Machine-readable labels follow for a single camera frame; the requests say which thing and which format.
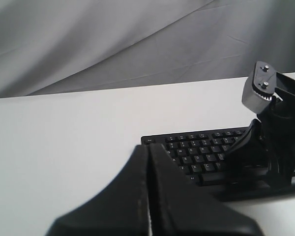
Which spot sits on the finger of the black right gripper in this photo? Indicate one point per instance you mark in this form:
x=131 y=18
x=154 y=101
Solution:
x=180 y=208

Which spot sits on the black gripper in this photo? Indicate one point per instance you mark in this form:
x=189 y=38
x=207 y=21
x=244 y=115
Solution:
x=269 y=141

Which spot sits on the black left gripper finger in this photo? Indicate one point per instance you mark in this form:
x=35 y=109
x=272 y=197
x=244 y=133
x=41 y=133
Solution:
x=120 y=209

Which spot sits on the black acer keyboard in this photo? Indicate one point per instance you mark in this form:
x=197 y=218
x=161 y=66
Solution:
x=201 y=156

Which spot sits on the grey backdrop cloth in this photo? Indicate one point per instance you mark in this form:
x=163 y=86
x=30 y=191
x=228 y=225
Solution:
x=59 y=46

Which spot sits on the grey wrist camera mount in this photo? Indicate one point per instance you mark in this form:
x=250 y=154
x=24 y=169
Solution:
x=259 y=87

